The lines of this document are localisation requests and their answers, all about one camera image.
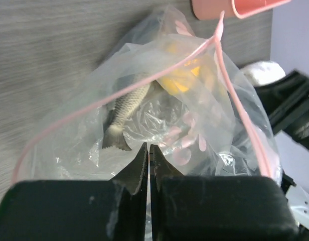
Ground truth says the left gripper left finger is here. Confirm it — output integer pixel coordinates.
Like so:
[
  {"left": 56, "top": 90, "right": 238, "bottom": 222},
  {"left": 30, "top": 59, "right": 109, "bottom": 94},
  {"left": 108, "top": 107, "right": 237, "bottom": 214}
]
[{"left": 109, "top": 143, "right": 148, "bottom": 240}]

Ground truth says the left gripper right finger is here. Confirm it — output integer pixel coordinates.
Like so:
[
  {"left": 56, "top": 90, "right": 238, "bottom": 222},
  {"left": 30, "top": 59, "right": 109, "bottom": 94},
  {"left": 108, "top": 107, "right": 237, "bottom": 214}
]
[{"left": 149, "top": 144, "right": 183, "bottom": 240}]

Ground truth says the clear zip top bag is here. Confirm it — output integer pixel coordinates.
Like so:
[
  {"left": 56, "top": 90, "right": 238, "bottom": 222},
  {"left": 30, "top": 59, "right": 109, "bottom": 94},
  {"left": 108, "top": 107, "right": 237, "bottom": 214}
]
[{"left": 12, "top": 6, "right": 282, "bottom": 183}]

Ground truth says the yellow fake fruit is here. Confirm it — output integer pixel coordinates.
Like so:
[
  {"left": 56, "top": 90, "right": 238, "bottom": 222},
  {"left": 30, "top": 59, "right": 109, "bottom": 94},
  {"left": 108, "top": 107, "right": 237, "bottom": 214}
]
[{"left": 157, "top": 38, "right": 222, "bottom": 96}]

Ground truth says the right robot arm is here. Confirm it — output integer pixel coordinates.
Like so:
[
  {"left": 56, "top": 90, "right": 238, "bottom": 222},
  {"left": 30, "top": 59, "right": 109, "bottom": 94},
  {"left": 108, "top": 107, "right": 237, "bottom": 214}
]
[{"left": 255, "top": 70, "right": 309, "bottom": 240}]

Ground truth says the grey fake fish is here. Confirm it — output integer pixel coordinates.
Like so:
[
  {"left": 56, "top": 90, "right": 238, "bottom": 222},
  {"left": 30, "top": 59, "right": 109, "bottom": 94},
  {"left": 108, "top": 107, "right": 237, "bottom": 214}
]
[{"left": 102, "top": 80, "right": 163, "bottom": 151}]

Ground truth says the pink compartment tray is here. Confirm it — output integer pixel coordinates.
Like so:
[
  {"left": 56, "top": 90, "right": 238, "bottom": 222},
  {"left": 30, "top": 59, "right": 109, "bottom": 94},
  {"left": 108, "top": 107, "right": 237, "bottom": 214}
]
[{"left": 191, "top": 0, "right": 290, "bottom": 20}]

